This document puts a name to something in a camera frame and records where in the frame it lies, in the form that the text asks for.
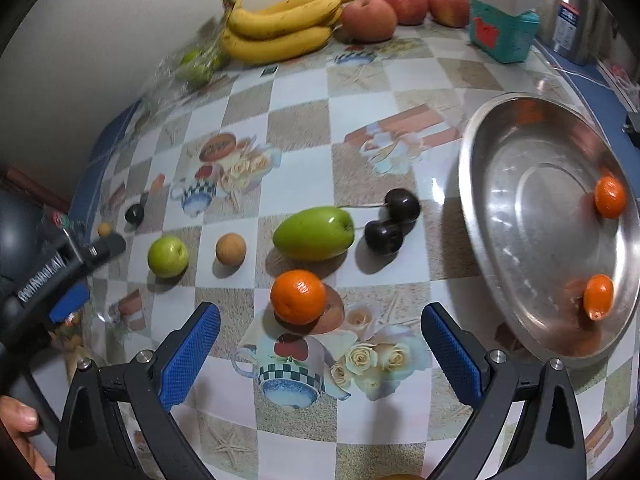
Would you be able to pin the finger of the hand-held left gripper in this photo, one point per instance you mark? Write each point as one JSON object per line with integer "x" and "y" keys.
{"x": 67, "y": 305}
{"x": 102, "y": 249}

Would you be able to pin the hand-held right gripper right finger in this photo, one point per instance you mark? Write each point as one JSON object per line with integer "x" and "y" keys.
{"x": 450, "y": 355}

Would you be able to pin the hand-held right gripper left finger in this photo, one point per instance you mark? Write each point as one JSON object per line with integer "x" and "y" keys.
{"x": 192, "y": 355}

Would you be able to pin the small green apple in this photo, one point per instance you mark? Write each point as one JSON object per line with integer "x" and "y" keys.
{"x": 168, "y": 256}

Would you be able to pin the orange mandarin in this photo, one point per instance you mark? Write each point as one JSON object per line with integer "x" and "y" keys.
{"x": 598, "y": 297}
{"x": 610, "y": 197}
{"x": 298, "y": 296}

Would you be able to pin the stainless steel bowl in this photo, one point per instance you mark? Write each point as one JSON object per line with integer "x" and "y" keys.
{"x": 540, "y": 225}

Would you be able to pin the large green apple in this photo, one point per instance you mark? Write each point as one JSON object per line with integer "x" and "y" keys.
{"x": 315, "y": 232}

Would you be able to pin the green fruits in plastic bag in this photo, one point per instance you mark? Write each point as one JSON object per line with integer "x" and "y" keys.
{"x": 197, "y": 67}

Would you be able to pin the person's left hand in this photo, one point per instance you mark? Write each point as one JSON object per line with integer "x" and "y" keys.
{"x": 17, "y": 417}

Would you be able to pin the small brown longan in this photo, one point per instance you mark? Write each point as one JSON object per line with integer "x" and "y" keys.
{"x": 104, "y": 230}

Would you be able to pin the small dark cherry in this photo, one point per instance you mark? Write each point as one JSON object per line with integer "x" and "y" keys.
{"x": 134, "y": 214}

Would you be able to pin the yellow banana bunch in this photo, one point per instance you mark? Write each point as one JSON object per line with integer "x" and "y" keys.
{"x": 285, "y": 25}

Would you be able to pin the black charger adapter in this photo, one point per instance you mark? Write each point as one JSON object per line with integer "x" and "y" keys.
{"x": 632, "y": 127}

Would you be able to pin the teal plastic box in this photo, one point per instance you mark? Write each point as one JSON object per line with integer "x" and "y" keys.
{"x": 502, "y": 32}

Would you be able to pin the pink plastic bag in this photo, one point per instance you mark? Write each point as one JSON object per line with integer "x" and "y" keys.
{"x": 622, "y": 75}

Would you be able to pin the peach nearest bananas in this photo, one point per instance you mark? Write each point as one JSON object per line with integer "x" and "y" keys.
{"x": 368, "y": 19}

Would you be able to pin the far red peach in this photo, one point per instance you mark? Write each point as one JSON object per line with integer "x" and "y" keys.
{"x": 450, "y": 5}

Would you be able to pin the red apple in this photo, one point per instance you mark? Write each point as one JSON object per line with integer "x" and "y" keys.
{"x": 406, "y": 4}

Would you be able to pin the stainless steel pot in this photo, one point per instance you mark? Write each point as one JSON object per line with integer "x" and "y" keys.
{"x": 575, "y": 10}

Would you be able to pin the brown wooden rail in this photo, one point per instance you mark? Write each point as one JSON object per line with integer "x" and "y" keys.
{"x": 30, "y": 185}

